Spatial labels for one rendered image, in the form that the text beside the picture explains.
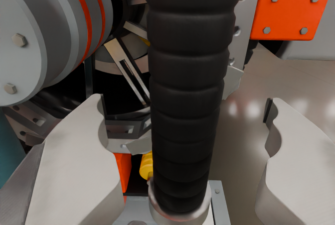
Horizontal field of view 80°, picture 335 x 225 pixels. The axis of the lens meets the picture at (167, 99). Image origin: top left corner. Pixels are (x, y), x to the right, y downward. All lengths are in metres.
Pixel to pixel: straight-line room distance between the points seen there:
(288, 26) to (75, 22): 0.27
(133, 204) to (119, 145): 0.39
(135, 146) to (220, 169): 0.83
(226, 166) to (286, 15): 0.99
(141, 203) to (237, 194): 0.52
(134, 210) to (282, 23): 0.67
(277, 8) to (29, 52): 0.29
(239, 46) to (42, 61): 0.25
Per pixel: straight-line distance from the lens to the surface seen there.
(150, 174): 0.48
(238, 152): 1.32
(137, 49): 0.55
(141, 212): 0.77
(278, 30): 0.33
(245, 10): 0.31
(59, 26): 0.21
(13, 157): 0.39
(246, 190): 1.15
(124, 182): 0.50
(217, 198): 0.99
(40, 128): 0.49
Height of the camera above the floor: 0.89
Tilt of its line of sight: 31 degrees down
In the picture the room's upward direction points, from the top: 1 degrees clockwise
